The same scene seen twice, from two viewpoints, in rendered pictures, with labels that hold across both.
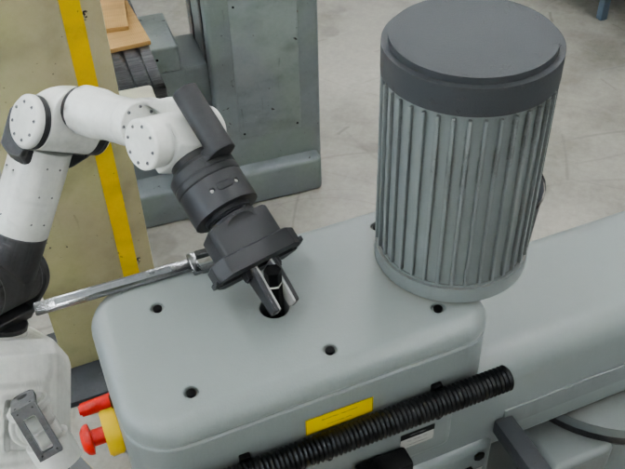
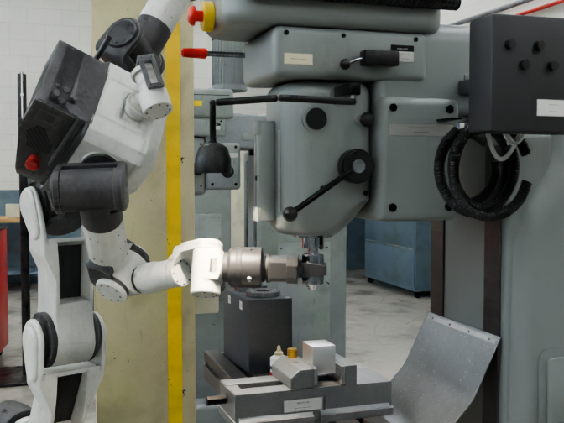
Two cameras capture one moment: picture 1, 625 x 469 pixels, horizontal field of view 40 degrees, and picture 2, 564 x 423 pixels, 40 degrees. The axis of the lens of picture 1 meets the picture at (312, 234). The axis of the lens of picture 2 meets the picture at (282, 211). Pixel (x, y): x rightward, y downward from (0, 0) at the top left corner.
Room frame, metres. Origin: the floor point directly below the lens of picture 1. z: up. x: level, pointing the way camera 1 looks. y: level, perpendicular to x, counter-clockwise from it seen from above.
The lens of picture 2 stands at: (-0.95, 0.00, 1.45)
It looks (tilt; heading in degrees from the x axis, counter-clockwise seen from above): 3 degrees down; 4
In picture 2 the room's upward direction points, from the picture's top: straight up
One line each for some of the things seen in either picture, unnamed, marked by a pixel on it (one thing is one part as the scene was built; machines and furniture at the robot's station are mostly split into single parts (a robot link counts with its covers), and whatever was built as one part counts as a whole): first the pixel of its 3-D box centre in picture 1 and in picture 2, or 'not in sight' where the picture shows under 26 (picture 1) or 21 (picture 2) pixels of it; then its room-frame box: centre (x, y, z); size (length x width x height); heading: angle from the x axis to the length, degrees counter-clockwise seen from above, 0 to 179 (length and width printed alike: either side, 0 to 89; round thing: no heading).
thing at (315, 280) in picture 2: not in sight; (312, 270); (0.74, 0.05, 1.23); 0.05 x 0.05 x 0.06
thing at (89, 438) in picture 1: (94, 437); (195, 15); (0.65, 0.29, 1.76); 0.04 x 0.03 x 0.04; 22
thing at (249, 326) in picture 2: not in sight; (256, 325); (1.13, 0.21, 1.03); 0.22 x 0.12 x 0.20; 25
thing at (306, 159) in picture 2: not in sight; (315, 159); (0.74, 0.05, 1.47); 0.21 x 0.19 x 0.32; 22
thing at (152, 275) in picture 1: (129, 282); not in sight; (0.79, 0.24, 1.89); 0.24 x 0.04 x 0.01; 111
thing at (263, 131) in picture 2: not in sight; (263, 170); (0.70, 0.15, 1.44); 0.04 x 0.04 x 0.21; 22
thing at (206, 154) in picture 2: not in sight; (212, 157); (0.60, 0.24, 1.47); 0.07 x 0.07 x 0.06
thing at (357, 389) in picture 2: not in sight; (305, 386); (0.70, 0.06, 0.99); 0.35 x 0.15 x 0.11; 113
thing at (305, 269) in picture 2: not in sight; (312, 270); (0.71, 0.05, 1.23); 0.06 x 0.02 x 0.03; 91
